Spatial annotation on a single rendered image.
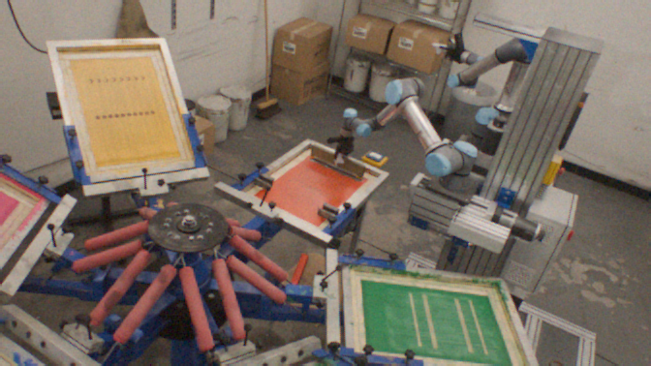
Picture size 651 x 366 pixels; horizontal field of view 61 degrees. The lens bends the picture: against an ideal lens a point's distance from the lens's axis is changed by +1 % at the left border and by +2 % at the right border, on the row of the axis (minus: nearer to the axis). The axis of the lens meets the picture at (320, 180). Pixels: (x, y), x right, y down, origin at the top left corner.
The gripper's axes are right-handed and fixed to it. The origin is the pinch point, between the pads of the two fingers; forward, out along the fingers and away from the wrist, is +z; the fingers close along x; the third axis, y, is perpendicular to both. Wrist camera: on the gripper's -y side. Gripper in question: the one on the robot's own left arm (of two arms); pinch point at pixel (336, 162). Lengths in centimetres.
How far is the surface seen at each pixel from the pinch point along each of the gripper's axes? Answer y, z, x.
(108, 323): -5, -4, -166
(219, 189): -30, -3, -73
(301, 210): 7, 5, -50
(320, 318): 51, 8, -105
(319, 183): 0.7, 4.7, -21.1
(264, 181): -17, -3, -51
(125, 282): -4, -19, -159
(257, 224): 2, -4, -84
